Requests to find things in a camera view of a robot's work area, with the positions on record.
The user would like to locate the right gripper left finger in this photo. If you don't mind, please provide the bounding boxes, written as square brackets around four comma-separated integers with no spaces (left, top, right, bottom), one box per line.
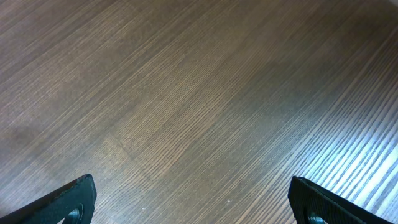
[1,174,97,224]

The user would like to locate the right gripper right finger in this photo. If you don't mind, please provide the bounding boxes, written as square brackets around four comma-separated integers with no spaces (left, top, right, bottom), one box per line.
[288,176,391,224]

